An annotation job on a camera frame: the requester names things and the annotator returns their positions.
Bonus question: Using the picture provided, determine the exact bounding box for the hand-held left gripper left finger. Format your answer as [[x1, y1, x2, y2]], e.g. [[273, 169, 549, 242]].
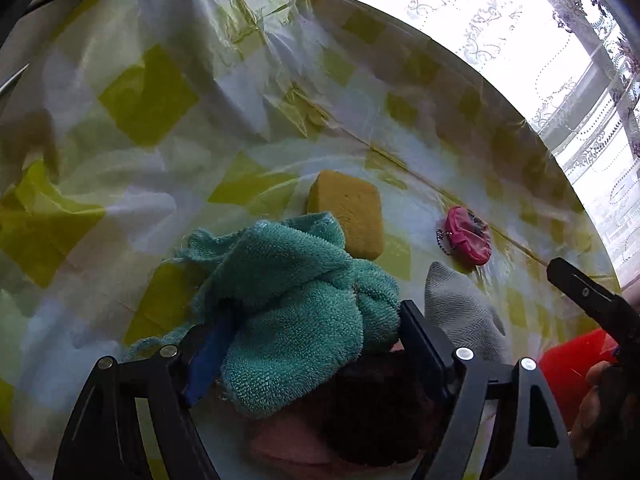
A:
[[52, 310, 241, 480]]

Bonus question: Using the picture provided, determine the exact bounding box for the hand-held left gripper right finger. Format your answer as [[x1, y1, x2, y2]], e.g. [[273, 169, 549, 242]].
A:
[[399, 300, 578, 480]]

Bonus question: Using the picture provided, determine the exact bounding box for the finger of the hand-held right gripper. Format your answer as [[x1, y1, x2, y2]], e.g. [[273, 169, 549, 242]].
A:
[[546, 257, 628, 356]]

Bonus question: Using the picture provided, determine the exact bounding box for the green terry towel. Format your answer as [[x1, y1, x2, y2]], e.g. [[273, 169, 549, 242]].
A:
[[122, 211, 401, 418]]

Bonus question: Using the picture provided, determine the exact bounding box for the yellow sponge with white fluff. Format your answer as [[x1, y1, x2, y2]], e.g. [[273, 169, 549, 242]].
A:
[[306, 170, 385, 261]]

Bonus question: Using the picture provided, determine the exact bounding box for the person's right hand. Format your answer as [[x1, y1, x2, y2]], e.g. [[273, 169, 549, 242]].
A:
[[569, 360, 618, 458]]

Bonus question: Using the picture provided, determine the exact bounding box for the grey herringbone cloth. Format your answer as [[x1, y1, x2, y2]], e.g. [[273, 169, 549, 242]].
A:
[[424, 261, 513, 361]]

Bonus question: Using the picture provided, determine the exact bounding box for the red thermos jug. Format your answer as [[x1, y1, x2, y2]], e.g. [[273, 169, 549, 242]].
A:
[[537, 330, 621, 411]]

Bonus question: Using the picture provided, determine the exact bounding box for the dark brown towel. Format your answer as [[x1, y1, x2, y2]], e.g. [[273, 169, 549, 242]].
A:
[[320, 347, 458, 468]]

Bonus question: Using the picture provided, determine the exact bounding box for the pale pink cloth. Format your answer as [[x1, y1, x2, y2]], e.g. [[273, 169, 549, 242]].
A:
[[247, 400, 426, 480]]

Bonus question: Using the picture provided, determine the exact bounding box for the pink coin purse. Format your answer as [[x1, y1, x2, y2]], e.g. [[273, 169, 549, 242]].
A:
[[434, 206, 493, 265]]

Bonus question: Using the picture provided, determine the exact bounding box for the yellow checked plastic tablecloth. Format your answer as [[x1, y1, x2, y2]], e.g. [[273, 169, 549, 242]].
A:
[[0, 0, 623, 480]]

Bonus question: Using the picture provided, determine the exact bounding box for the sheer embroidered lace curtain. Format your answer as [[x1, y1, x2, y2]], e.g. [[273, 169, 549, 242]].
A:
[[310, 0, 640, 286]]

